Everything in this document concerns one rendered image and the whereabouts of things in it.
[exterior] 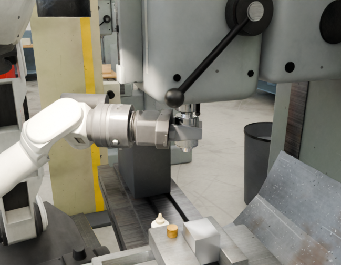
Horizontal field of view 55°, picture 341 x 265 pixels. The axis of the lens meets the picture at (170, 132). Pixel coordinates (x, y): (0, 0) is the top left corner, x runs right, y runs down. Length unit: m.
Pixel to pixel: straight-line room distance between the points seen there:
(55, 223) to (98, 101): 1.03
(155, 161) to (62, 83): 1.43
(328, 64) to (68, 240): 1.22
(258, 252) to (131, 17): 0.51
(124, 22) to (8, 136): 0.70
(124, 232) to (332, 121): 0.58
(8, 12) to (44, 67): 1.53
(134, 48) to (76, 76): 1.77
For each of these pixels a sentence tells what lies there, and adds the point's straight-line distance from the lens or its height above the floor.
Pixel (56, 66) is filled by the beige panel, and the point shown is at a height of 1.16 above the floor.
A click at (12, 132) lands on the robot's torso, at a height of 1.11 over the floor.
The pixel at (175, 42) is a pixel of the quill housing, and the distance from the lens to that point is 0.50.
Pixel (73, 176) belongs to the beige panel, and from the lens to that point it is 2.53.
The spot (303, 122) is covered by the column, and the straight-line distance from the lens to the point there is 0.93.
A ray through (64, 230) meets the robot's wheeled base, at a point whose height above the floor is 0.57.
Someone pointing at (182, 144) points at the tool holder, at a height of 1.21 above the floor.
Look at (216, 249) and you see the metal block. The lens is 0.67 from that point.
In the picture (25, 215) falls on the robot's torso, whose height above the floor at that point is 0.75.
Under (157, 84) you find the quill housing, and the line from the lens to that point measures 0.52.
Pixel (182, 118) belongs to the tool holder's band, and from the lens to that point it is 0.62.
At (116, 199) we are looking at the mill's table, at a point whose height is 0.93.
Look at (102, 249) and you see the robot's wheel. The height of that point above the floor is 0.60.
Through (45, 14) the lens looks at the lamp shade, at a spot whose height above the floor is 1.45.
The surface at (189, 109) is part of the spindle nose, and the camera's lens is 0.61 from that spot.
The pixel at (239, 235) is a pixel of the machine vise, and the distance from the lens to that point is 0.77.
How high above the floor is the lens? 1.44
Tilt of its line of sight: 19 degrees down
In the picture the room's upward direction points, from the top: straight up
